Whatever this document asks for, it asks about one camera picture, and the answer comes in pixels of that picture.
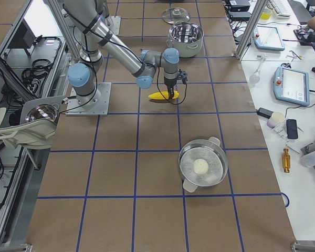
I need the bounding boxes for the pale green electric pot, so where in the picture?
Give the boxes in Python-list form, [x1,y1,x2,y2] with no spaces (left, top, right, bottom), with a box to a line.
[166,22,204,58]

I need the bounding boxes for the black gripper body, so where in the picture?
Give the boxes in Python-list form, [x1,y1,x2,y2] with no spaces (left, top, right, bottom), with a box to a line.
[164,77,177,88]

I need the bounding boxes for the glass lid with gold knob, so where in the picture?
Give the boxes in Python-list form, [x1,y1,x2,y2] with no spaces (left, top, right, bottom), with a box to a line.
[162,7,190,25]

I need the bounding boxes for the aluminium frame post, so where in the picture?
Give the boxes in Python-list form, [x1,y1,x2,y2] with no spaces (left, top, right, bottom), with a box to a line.
[235,0,268,60]

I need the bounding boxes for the black power adapter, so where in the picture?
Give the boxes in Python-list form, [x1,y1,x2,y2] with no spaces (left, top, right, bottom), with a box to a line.
[256,108,273,119]

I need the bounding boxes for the white plastic tray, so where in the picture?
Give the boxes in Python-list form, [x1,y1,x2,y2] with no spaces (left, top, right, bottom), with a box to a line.
[0,96,64,150]

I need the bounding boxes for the teach pendant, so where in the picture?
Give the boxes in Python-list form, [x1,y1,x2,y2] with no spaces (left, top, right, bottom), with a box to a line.
[253,25,285,51]
[272,67,310,107]

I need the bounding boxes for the teach pendant near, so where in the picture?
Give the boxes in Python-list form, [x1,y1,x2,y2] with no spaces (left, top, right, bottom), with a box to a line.
[272,67,310,107]

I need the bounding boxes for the steel steamer pot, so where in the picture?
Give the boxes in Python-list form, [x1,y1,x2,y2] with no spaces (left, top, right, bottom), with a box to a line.
[178,136,228,193]

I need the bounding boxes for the gold metal connector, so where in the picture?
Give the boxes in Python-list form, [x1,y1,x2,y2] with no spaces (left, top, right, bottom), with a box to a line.
[281,148,291,173]

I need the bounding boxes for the white purple cup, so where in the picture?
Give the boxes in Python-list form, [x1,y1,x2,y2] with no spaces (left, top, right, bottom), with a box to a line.
[267,112,286,128]

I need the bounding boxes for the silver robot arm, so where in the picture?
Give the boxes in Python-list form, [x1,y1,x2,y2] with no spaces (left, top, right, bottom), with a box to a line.
[102,0,113,28]
[63,1,187,103]

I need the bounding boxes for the yellow corn cob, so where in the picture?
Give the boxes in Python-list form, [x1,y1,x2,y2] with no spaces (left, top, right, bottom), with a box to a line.
[148,91,180,100]

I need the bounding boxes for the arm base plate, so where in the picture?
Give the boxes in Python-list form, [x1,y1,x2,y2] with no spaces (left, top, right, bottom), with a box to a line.
[65,82,112,116]
[105,16,121,35]

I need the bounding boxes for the teach pendant far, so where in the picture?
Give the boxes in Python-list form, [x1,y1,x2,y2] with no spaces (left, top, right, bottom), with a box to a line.
[253,25,285,51]

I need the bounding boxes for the white steamed bun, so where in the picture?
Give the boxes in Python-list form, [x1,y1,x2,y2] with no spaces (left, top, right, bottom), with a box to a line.
[193,159,209,175]

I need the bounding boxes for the steel bowl on tray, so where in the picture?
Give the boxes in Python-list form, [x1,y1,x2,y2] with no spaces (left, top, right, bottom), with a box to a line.
[25,104,58,122]

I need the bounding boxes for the black smartphone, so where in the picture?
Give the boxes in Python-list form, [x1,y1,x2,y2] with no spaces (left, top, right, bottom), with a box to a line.
[286,119,298,140]

